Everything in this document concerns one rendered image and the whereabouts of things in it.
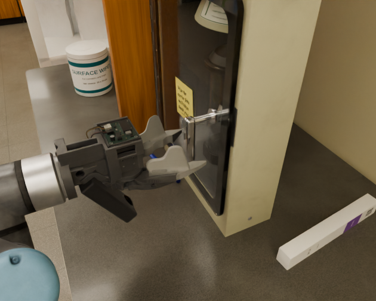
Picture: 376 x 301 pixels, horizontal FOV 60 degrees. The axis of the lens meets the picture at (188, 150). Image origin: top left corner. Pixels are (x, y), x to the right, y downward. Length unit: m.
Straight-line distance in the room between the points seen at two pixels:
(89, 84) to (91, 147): 0.70
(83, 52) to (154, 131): 0.62
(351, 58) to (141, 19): 0.50
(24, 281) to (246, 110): 0.35
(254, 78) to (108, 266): 0.42
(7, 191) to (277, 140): 0.41
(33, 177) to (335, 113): 0.75
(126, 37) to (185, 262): 0.49
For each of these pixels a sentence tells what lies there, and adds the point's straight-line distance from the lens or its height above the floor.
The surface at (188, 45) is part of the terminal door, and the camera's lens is 0.57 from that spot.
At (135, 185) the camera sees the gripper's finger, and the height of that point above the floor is 1.15.
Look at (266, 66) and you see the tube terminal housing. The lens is 0.48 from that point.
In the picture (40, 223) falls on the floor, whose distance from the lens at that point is 2.09.
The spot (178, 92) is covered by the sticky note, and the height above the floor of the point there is 1.18.
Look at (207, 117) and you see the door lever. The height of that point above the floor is 1.20.
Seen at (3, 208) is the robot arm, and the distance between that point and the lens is 0.48.
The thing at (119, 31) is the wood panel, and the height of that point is 1.25.
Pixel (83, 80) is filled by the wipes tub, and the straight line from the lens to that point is 1.14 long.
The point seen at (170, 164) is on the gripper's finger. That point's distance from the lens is 0.49.
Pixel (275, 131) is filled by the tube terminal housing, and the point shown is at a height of 1.18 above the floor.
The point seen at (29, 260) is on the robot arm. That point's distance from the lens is 0.34.
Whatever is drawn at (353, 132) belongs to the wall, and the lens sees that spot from 0.94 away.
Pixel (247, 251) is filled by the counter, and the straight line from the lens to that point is 0.67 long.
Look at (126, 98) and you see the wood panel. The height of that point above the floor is 1.09.
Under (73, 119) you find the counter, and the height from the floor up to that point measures 0.94.
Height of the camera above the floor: 1.48
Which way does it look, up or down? 38 degrees down
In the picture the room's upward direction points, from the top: straight up
